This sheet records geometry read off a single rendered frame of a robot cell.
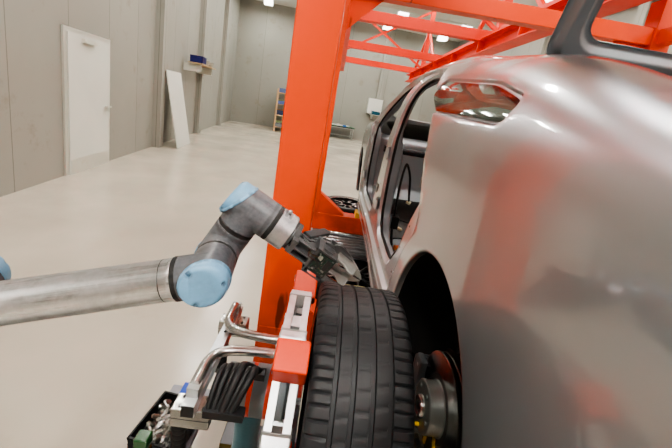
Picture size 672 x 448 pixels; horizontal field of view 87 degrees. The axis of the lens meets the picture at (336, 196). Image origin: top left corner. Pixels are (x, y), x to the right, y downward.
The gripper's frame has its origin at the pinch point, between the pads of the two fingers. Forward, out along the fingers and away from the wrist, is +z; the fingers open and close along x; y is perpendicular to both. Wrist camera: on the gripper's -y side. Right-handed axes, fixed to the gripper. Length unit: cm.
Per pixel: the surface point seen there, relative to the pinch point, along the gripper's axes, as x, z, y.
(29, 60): -189, -353, -388
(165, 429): -86, -11, -5
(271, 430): -30.3, -0.1, 23.4
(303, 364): -14.7, -3.4, 19.7
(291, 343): -14.5, -7.2, 16.3
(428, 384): -17.0, 41.1, -2.9
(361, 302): -6.3, 6.9, -1.4
